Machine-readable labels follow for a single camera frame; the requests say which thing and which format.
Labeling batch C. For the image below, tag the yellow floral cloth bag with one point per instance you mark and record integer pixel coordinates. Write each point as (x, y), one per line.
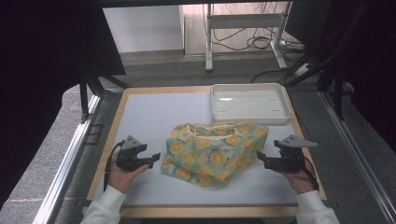
(211, 155)

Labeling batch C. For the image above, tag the white power strip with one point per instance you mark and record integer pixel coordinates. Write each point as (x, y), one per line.
(303, 69)

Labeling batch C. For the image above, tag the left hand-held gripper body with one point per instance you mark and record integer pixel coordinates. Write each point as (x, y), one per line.
(127, 155)

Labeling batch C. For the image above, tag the white wall panel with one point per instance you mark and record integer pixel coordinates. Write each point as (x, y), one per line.
(143, 28)

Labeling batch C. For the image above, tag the person's right hand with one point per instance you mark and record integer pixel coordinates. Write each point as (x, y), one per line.
(299, 180)

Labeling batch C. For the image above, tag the dark curtain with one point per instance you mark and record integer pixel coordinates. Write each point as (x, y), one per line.
(370, 62)
(40, 77)

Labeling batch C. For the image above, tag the white plastic tray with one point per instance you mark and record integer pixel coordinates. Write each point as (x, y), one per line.
(249, 104)

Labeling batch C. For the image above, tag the silver metal rail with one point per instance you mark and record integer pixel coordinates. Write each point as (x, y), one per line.
(358, 155)
(67, 161)

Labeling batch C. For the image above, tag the black metal stand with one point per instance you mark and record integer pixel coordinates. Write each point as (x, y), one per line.
(90, 84)
(337, 90)

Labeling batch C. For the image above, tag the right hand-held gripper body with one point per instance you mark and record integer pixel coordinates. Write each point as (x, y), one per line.
(291, 158)

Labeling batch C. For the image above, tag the pale blue table mat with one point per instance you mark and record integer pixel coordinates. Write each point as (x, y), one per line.
(155, 115)

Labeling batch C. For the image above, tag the person's left hand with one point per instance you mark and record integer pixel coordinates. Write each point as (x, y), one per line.
(121, 179)

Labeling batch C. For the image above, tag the white metal desk frame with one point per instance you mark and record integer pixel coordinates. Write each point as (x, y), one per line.
(244, 21)

